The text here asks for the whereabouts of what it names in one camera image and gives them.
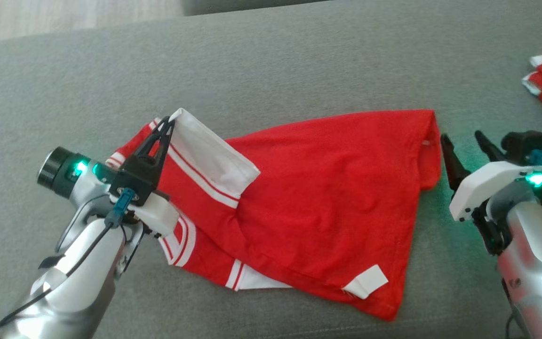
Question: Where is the left arm cable teal connector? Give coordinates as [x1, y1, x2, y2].
[0, 188, 136, 339]

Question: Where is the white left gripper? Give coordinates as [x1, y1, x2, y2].
[131, 118, 181, 238]

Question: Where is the large grey sofa cushion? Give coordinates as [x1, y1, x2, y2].
[0, 0, 542, 339]

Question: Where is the small grey sofa cushion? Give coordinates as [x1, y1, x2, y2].
[182, 0, 333, 17]

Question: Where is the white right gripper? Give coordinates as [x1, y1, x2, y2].
[440, 130, 536, 222]

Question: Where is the red white number jersey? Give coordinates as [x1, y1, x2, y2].
[105, 108, 442, 322]

